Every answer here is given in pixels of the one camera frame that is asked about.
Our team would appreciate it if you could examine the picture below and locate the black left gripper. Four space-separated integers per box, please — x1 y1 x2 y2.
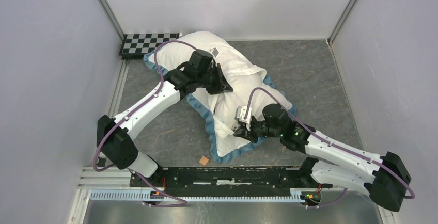
196 62 232 94

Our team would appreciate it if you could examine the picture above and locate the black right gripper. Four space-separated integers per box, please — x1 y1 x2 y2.
233 117 281 145

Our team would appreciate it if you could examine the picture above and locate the white pillow insert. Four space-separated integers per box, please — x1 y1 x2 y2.
214 70 283 129

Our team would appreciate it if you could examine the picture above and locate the white pillowcase with blue ruffle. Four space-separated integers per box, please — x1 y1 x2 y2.
143 31 297 163

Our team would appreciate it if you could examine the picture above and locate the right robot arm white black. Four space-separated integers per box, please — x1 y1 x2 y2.
233 104 413 212

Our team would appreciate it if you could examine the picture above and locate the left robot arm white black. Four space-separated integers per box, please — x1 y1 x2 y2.
97 49 233 187

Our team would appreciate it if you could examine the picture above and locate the small orange cube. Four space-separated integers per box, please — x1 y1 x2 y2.
199 156 209 166

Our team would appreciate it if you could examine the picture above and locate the black white checkerboard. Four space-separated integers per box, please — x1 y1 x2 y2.
119 33 182 60

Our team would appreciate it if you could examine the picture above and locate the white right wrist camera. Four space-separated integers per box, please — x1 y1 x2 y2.
234 106 252 131

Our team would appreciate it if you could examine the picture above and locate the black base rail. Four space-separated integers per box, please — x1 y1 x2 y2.
148 166 332 197

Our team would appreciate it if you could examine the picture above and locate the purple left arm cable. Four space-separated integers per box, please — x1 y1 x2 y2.
93 40 199 172

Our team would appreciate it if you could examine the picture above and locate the white slotted cable duct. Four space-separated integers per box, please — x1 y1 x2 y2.
89 189 317 203

